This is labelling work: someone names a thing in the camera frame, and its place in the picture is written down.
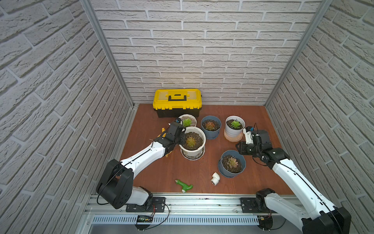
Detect blue pot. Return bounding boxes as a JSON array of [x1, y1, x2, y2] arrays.
[[218, 150, 246, 178], [201, 116, 222, 140]]

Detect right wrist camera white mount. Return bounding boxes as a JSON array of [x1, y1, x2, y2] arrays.
[[243, 126, 254, 144]]

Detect blue pot back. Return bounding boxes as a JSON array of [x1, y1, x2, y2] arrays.
[[201, 116, 222, 140]]

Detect white PVC elbow fitting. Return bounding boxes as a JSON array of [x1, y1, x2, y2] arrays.
[[211, 172, 220, 186]]

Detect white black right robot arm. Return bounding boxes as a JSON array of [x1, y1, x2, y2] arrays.
[[236, 127, 352, 234]]

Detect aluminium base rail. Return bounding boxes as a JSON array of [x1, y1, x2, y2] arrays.
[[84, 192, 325, 226]]

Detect blue pot front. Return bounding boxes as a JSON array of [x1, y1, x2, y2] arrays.
[[218, 150, 246, 178]]

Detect small white faceted pot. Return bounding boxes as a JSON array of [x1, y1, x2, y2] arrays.
[[179, 114, 197, 127]]

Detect aluminium frame corner post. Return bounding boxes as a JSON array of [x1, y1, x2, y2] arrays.
[[81, 0, 135, 109], [264, 0, 333, 108]]

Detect yellow black plastic toolbox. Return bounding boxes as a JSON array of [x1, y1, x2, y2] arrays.
[[153, 89, 203, 118]]

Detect yellow plastic watering can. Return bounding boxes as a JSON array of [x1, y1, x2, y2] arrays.
[[156, 127, 170, 157]]

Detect aluminium frame corner post left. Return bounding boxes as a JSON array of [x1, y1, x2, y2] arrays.
[[81, 0, 135, 109]]

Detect green spray nozzle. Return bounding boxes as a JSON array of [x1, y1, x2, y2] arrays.
[[175, 179, 193, 193]]

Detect aluminium frame corner post right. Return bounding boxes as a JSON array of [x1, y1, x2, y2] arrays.
[[264, 0, 333, 108]]

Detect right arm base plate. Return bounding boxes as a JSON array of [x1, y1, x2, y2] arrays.
[[240, 197, 271, 214]]

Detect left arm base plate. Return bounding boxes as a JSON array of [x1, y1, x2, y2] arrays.
[[126, 197, 166, 213]]

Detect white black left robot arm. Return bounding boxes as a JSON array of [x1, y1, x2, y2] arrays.
[[96, 118, 186, 210]]

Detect large white round pot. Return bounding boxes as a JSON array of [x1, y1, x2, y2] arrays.
[[180, 127, 206, 160]]

